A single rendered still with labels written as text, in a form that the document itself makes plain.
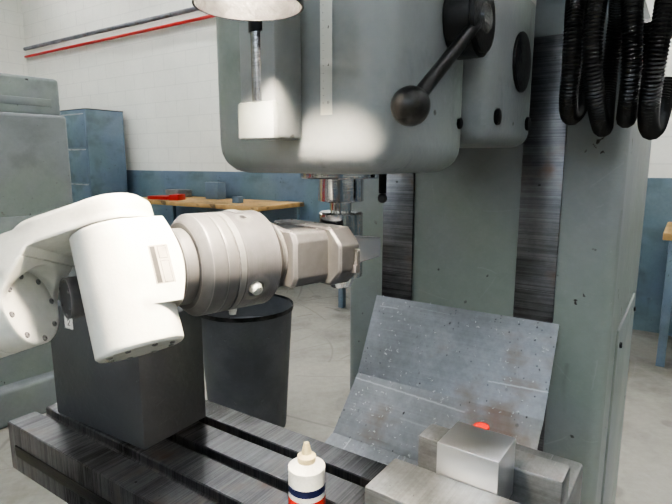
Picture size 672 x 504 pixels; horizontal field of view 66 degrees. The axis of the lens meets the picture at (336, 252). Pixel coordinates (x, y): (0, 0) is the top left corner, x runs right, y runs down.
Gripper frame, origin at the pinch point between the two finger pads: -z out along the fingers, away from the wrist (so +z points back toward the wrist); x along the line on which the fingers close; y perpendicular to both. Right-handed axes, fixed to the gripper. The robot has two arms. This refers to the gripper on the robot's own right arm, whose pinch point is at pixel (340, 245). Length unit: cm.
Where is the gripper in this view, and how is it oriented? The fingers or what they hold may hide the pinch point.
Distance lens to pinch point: 56.1
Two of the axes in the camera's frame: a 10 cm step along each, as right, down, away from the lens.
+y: -0.1, 9.9, 1.6
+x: -6.7, -1.3, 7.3
